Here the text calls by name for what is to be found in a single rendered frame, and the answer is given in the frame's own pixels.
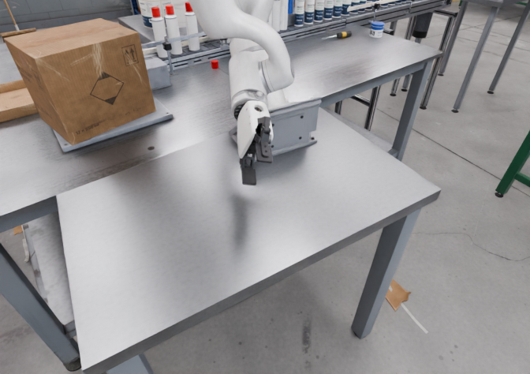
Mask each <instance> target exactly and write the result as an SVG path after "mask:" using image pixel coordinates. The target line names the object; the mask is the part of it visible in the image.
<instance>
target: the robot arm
mask: <svg viewBox="0 0 530 374"><path fill-rule="evenodd" d="M188 1H189V3H190V6H191V7H192V10H193V12H194V14H195V15H196V18H197V20H198V21H199V23H200V26H201V28H202V29H203V32H204V33H205V34H206V36H208V37H209V38H211V39H230V38H233V39H232V41H231V42H230V54H231V57H232V58H231V59H230V62H229V73H230V94H231V106H232V113H233V116H234V117H235V118H236V119H237V147H238V154H239V157H240V161H239V163H240V167H241V179H242V184H243V185H256V169H253V168H254V162H255V160H257V162H261V163H272V162H273V158H272V152H271V146H270V144H271V141H272V140H273V136H274V135H273V129H272V125H271V117H270V115H269V112H268V110H269V109H272V108H275V107H281V106H285V105H288V104H291V103H297V102H289V100H288V99H287V98H286V97H285V96H284V93H283V90H282V89H283V88H287V87H289V86H290V85H291V84H292V83H293V82H294V75H295V74H294V71H293V66H292V63H291V61H290V58H289V54H288V51H287V49H286V45H285V44H284V42H283V40H282V38H281V36H280V35H279V34H278V33H277V32H276V31H275V30H274V29H273V28H272V27H271V26H270V25H269V24H267V21H268V19H269V16H270V14H271V10H272V7H273V4H274V0H188ZM248 154H250V156H251V157H249V156H247V155H248ZM246 159H250V160H251V163H250V165H249V164H247V163H246Z"/></svg>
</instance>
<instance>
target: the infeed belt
mask: <svg viewBox="0 0 530 374"><path fill-rule="evenodd" d="M342 19H345V18H344V17H341V18H338V19H335V18H332V20H331V21H325V20H323V22H322V23H315V22H314V20H313V24H312V25H306V24H304V23H303V27H300V28H297V27H294V24H293V25H290V26H287V30H286V31H280V32H278V34H282V33H285V32H291V31H295V30H298V29H302V28H308V27H312V26H316V25H319V24H325V23H329V22H332V21H339V20H342ZM220 45H221V43H220V41H218V42H213V43H207V44H204V45H200V50H199V51H190V50H189V48H185V49H182V53H183V54H181V55H177V56H175V55H172V54H171V52H170V58H171V59H173V58H179V57H183V56H187V55H190V54H196V53H200V52H204V51H207V50H214V49H217V48H220ZM153 58H159V56H158V55H153V56H150V57H146V58H144V60H148V59H153ZM159 59H161V60H162V61H166V60H168V58H159Z"/></svg>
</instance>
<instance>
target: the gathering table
mask: <svg viewBox="0 0 530 374"><path fill-rule="evenodd" d="M462 1H463V2H462V4H461V8H460V10H459V13H458V15H457V19H456V22H455V25H454V27H453V31H452V34H451V37H450V41H449V43H448V46H447V48H446V53H445V55H444V58H443V60H442V64H441V67H440V70H439V72H440V73H439V74H438V75H439V76H444V75H443V74H442V73H444V72H445V69H446V65H447V62H448V60H449V58H450V54H451V51H452V49H453V45H454V42H455V39H456V38H457V34H458V31H459V28H460V26H461V22H462V19H463V17H464V15H465V11H466V8H467V5H468V2H475V3H479V4H483V5H487V6H492V8H491V11H490V14H489V16H488V18H487V22H486V24H485V26H484V29H483V32H482V34H481V37H480V40H479V42H478V44H477V47H476V50H475V53H474V55H473V57H472V60H471V62H470V65H469V68H468V71H467V73H466V75H465V78H464V80H463V83H462V86H461V89H460V91H459V93H458V95H457V99H456V101H455V104H454V105H453V108H454V109H452V110H451V111H452V112H454V113H458V112H459V111H458V110H457V109H459V108H460V106H461V103H462V100H463V98H464V96H465V93H466V91H467V88H468V86H469V83H470V81H471V79H472V75H473V74H474V71H475V69H476V66H477V63H478V61H479V59H480V55H481V54H482V51H483V48H484V46H485V43H486V42H487V38H488V36H489V34H490V32H491V29H492V26H493V24H494V22H495V18H496V17H497V14H498V11H499V9H500V8H501V7H504V6H508V5H512V4H514V3H517V2H522V1H524V0H503V1H498V0H462ZM529 14H530V0H528V3H527V5H526V6H525V9H524V12H523V13H522V16H521V19H520V20H519V23H518V25H517V27H516V30H515V32H514V34H513V37H512V39H511V40H510V42H509V46H508V47H507V49H506V52H505V54H504V56H503V58H502V61H501V63H500V65H499V67H498V70H497V72H496V74H495V77H494V79H493V81H492V83H491V86H490V87H489V90H490V91H487V93H489V94H494V93H493V91H494V90H495V88H496V86H497V84H498V82H499V79H500V77H501V75H502V73H503V70H504V68H505V67H506V64H507V62H508V60H509V57H510V55H511V54H512V52H513V49H514V47H515V45H516V43H517V40H518V38H519V36H520V34H521V31H522V29H523V27H524V25H525V23H526V20H527V19H528V16H529ZM421 40H422V39H418V38H416V39H415V43H419V44H420V43H421ZM411 76H412V75H409V74H408V75H406V76H405V79H404V83H403V85H402V87H403V89H402V91H403V92H407V91H408V90H407V89H406V88H407V87H408V86H409V82H410V78H411Z"/></svg>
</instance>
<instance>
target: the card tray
mask: <svg viewBox="0 0 530 374"><path fill-rule="evenodd" d="M37 113H39V112H38V111H37V109H36V107H35V104H34V102H33V100H32V97H31V96H30V94H29V92H28V89H27V88H26V85H25V83H24V81H23V79H21V80H15V81H10V82H6V83H3V84H0V123H1V122H7V121H9V120H13V119H16V118H22V117H25V116H29V115H31V114H37Z"/></svg>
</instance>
